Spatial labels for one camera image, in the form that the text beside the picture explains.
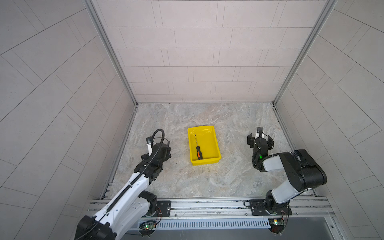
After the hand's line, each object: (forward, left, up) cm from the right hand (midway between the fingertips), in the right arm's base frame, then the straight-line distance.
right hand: (258, 133), depth 93 cm
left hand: (-8, +59, +4) cm, 59 cm away
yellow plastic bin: (-1, +33, -2) cm, 33 cm away
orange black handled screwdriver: (-10, +38, -2) cm, 39 cm away
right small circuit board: (-45, +4, -8) cm, 46 cm away
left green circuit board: (-43, +63, -2) cm, 76 cm away
